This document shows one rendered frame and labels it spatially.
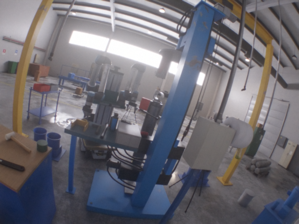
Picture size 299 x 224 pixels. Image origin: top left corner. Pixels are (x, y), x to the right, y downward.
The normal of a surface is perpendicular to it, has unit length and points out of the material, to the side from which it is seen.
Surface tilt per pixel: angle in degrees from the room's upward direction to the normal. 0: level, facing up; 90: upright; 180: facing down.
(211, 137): 90
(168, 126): 90
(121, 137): 90
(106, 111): 90
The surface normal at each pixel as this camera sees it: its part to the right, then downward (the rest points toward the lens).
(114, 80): 0.54, 0.32
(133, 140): 0.17, 0.22
